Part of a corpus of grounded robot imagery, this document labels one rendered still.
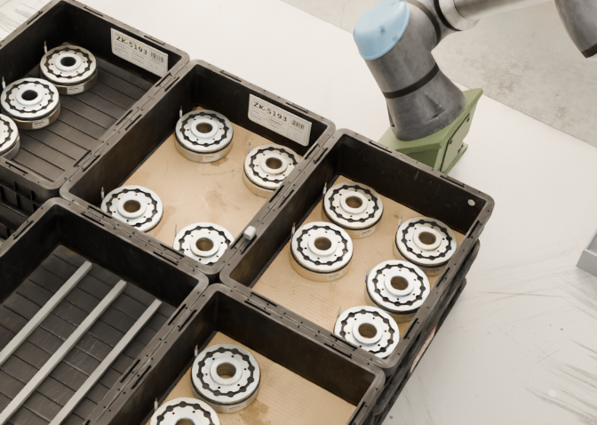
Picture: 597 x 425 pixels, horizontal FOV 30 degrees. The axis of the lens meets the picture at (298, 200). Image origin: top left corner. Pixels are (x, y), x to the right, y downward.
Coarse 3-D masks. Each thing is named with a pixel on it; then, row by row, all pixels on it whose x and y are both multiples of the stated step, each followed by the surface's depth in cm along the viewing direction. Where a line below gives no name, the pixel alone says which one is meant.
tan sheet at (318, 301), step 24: (312, 216) 188; (384, 216) 190; (408, 216) 190; (360, 240) 186; (384, 240) 186; (288, 264) 181; (360, 264) 182; (264, 288) 177; (288, 288) 178; (312, 288) 178; (336, 288) 179; (360, 288) 179; (312, 312) 175; (336, 312) 176
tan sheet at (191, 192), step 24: (168, 144) 196; (240, 144) 198; (264, 144) 199; (144, 168) 192; (168, 168) 193; (192, 168) 193; (216, 168) 194; (240, 168) 194; (168, 192) 189; (192, 192) 189; (216, 192) 190; (240, 192) 190; (168, 216) 185; (192, 216) 186; (216, 216) 186; (240, 216) 187; (168, 240) 182
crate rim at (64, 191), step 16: (192, 64) 196; (208, 64) 196; (176, 80) 195; (240, 80) 194; (160, 96) 190; (272, 96) 192; (144, 112) 187; (304, 112) 191; (128, 128) 184; (112, 144) 181; (320, 144) 186; (96, 160) 179; (304, 160) 183; (80, 176) 176; (288, 176) 180; (64, 192) 174; (96, 208) 172; (112, 224) 170; (128, 224) 171; (256, 224) 173; (144, 240) 169; (240, 240) 171; (176, 256) 167; (224, 256) 168; (208, 272) 166
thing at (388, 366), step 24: (312, 168) 182; (432, 168) 185; (288, 192) 178; (480, 192) 182; (480, 216) 179; (456, 264) 171; (240, 288) 165; (432, 288) 168; (288, 312) 162; (336, 336) 160; (408, 336) 162; (384, 360) 159
